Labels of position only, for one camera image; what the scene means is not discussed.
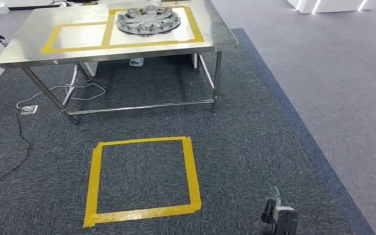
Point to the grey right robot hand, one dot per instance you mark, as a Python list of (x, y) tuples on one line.
[(283, 220)]

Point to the grey plastic wheel cover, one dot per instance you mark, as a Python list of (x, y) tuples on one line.
[(149, 21)]

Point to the yellow tape outline on workbench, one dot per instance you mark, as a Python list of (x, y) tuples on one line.
[(107, 32)]

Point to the steel workbench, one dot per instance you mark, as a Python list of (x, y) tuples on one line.
[(29, 32)]

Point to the yellow floor tape square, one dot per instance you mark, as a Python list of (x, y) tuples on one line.
[(92, 181)]

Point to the white lit display block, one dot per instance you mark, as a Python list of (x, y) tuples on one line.
[(330, 6)]

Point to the grey floor power socket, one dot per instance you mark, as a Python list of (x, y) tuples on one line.
[(29, 109)]

